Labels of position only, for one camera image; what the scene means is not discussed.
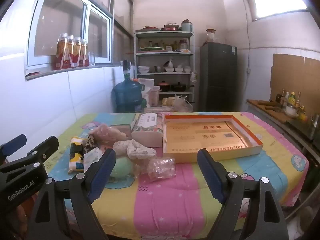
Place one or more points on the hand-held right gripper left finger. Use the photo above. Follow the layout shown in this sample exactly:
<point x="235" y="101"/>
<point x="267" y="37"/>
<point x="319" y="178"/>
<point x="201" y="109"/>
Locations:
<point x="102" y="175"/>

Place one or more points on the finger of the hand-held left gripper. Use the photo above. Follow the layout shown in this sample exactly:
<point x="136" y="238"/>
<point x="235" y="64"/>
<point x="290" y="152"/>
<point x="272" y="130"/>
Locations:
<point x="46" y="146"/>
<point x="15" y="142"/>

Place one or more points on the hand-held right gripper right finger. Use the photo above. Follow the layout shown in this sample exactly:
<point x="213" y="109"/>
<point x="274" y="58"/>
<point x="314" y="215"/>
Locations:
<point x="212" y="177"/>

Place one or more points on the white tissue packet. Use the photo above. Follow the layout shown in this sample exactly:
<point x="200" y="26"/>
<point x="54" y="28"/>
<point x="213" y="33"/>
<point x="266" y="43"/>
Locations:
<point x="92" y="158"/>

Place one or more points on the green soft ball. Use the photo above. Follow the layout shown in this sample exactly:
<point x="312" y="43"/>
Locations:
<point x="122" y="167"/>

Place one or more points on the yellow tissue pack black band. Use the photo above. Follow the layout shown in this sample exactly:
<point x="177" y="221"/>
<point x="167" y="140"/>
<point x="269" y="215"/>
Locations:
<point x="76" y="155"/>

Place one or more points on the leopard print scrunchie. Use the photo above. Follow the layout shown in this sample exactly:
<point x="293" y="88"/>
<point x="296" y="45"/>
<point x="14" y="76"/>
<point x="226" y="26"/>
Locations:
<point x="89" y="142"/>

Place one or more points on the small clear plastic bag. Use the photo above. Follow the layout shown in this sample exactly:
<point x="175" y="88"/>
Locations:
<point x="141" y="169"/>

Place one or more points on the white floral cloth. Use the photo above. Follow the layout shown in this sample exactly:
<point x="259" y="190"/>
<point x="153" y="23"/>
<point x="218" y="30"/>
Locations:
<point x="135" y="148"/>

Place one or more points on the pink cloth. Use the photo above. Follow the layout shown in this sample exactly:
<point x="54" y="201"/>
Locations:
<point x="98" y="131"/>

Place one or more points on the orange cardboard box lid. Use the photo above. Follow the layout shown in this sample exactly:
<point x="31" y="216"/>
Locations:
<point x="200" y="135"/>

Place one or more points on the beige plush bear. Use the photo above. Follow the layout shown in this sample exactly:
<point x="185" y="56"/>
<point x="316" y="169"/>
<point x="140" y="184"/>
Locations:
<point x="118" y="133"/>

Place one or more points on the large clear plastic bag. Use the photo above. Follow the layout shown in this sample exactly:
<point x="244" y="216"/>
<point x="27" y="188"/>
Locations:
<point x="161" y="167"/>

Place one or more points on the teal cardboard box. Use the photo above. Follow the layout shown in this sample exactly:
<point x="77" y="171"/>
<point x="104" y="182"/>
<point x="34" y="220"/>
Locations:
<point x="122" y="127"/>

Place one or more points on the floral tissue box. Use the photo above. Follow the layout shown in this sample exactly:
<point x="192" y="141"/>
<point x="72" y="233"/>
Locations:
<point x="147" y="135"/>

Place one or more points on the colourful striped printed blanket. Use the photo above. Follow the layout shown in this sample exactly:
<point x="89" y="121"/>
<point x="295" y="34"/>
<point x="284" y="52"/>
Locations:
<point x="155" y="205"/>

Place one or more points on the flat red packet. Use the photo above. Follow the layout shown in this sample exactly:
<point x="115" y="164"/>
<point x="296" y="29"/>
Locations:
<point x="33" y="74"/>

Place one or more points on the clear plastic shopping bag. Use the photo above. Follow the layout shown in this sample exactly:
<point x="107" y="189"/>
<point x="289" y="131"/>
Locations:
<point x="183" y="104"/>

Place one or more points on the wooden cutting board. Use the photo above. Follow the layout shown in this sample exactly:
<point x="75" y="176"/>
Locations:
<point x="260" y="108"/>

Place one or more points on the flat patterned box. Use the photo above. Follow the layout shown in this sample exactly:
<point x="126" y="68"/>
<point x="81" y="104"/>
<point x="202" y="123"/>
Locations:
<point x="160" y="109"/>

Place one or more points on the blue water jug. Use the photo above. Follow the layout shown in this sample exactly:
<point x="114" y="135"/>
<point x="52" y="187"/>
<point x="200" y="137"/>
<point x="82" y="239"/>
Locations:
<point x="127" y="92"/>

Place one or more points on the yellow food lumps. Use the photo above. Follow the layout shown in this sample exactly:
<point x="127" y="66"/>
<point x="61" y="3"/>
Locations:
<point x="168" y="101"/>

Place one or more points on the dark cleaver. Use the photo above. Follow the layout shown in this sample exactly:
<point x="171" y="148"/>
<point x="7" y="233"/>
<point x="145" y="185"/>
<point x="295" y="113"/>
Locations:
<point x="273" y="108"/>

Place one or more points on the metal kitchen counter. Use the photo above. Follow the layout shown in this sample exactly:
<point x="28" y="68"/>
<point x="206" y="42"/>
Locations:
<point x="300" y="145"/>

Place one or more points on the pink plastic container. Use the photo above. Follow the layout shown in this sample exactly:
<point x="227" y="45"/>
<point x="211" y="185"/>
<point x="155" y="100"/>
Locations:
<point x="153" y="96"/>

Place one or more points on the orange drink bottle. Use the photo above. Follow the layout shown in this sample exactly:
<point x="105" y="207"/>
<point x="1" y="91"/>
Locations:
<point x="61" y="52"/>
<point x="77" y="53"/>
<point x="70" y="52"/>
<point x="84" y="54"/>

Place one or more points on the black cooking pot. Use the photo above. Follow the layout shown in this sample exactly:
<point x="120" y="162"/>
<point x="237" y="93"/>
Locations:
<point x="178" y="87"/>

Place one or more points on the dark grey fridge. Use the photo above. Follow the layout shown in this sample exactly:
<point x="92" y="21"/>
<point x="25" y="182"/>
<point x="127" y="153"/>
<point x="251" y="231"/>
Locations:
<point x="217" y="80"/>

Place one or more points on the clear drinking glass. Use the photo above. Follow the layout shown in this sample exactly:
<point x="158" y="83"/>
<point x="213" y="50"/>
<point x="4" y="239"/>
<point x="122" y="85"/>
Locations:
<point x="91" y="59"/>

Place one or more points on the white sack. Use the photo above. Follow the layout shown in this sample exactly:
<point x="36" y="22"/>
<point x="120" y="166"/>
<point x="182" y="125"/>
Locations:
<point x="146" y="85"/>

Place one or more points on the hanging white rag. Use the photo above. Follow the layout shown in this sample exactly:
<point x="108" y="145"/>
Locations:
<point x="193" y="76"/>

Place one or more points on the red lid cooking pot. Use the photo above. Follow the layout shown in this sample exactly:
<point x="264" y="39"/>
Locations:
<point x="163" y="86"/>

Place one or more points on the white bowl with rim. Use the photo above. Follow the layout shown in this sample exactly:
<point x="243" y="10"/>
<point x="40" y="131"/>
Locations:
<point x="291" y="111"/>

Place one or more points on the black water pump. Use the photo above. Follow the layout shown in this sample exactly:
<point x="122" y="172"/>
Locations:
<point x="125" y="67"/>

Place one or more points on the row of condiment bottles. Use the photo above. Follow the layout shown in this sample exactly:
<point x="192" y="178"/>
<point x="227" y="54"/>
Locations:
<point x="291" y="98"/>

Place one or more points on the stack of white bowls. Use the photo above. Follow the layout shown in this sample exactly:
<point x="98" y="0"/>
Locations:
<point x="143" y="69"/>

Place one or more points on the metal cups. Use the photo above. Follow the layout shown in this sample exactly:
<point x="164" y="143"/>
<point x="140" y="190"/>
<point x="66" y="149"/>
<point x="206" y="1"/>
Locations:
<point x="158" y="69"/>

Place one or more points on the small knotted plastic bag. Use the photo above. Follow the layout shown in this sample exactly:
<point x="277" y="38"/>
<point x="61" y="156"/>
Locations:
<point x="170" y="63"/>

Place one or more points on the brown cardboard sheet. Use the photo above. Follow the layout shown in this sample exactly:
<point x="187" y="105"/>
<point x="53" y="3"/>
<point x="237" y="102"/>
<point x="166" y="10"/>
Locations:
<point x="287" y="75"/>
<point x="312" y="85"/>

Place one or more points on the sliding aluminium window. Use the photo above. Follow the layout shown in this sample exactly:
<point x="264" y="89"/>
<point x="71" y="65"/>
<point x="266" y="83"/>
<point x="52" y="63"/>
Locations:
<point x="62" y="17"/>

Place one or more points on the red lid jar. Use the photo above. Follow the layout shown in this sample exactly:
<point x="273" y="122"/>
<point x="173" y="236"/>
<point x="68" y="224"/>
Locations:
<point x="183" y="45"/>

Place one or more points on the green tray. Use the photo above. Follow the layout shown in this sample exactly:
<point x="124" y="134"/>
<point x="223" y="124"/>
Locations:
<point x="150" y="47"/>

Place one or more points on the row of small jars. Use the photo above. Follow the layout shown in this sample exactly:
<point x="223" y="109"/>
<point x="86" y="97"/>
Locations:
<point x="167" y="46"/>

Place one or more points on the large glass jar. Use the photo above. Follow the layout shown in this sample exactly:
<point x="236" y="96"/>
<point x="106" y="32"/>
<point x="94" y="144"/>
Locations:
<point x="211" y="36"/>

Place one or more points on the white metal shelf rack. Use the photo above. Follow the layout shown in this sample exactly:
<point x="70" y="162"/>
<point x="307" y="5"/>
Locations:
<point x="165" y="33"/>

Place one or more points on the teal canister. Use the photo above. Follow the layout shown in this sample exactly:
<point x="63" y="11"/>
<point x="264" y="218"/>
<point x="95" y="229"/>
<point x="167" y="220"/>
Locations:
<point x="186" y="26"/>

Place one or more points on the flat red lids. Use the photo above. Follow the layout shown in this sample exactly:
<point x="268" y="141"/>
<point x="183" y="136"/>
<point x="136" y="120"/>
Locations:
<point x="150" y="27"/>

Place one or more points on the red pot with rack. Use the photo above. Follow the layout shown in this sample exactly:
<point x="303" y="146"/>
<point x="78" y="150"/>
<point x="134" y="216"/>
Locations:
<point x="171" y="27"/>

